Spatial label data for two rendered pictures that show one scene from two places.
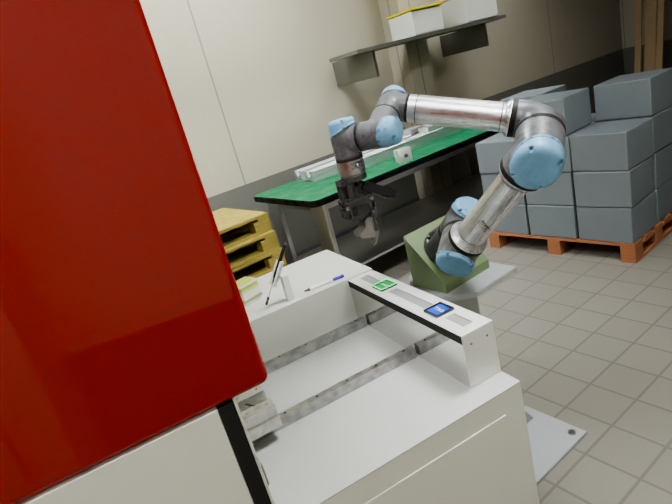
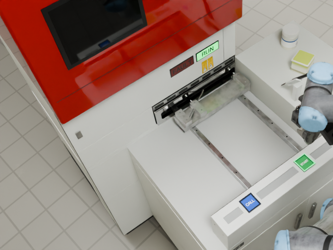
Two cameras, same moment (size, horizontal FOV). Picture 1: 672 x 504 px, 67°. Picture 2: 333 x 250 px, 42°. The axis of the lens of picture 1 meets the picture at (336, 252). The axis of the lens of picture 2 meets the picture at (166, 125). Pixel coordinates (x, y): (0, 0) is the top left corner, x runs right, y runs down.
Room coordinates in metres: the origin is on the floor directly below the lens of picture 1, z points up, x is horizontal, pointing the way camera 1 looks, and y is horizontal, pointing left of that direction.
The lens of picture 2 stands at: (0.91, -0.84, 2.41)
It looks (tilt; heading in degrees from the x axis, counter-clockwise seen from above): 54 degrees down; 88
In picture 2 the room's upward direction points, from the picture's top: 13 degrees counter-clockwise
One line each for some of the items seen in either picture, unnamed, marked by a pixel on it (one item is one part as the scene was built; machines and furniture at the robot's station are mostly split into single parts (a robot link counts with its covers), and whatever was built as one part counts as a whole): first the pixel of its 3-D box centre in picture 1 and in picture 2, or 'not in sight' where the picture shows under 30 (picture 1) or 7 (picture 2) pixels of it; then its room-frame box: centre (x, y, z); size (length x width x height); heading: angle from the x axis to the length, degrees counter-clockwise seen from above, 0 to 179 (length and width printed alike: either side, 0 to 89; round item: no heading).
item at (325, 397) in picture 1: (333, 393); (215, 152); (1.11, 0.10, 0.84); 0.50 x 0.02 x 0.03; 112
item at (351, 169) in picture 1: (352, 167); not in sight; (1.39, -0.10, 1.33); 0.08 x 0.08 x 0.05
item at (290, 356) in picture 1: (294, 354); (264, 118); (1.36, 0.20, 0.84); 0.50 x 0.02 x 0.03; 112
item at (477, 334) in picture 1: (414, 319); (277, 190); (1.28, -0.16, 0.89); 0.55 x 0.09 x 0.14; 22
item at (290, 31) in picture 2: not in sight; (289, 36); (1.56, 0.47, 1.01); 0.07 x 0.07 x 0.10
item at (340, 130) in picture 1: (345, 139); (319, 83); (1.39, -0.10, 1.41); 0.09 x 0.08 x 0.11; 58
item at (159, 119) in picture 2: not in sight; (196, 93); (1.11, 0.39, 0.89); 0.44 x 0.02 x 0.10; 22
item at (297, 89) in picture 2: (279, 282); (294, 85); (1.47, 0.19, 1.03); 0.06 x 0.04 x 0.13; 112
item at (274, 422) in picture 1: (243, 395); (212, 103); (1.17, 0.33, 0.87); 0.36 x 0.08 x 0.03; 22
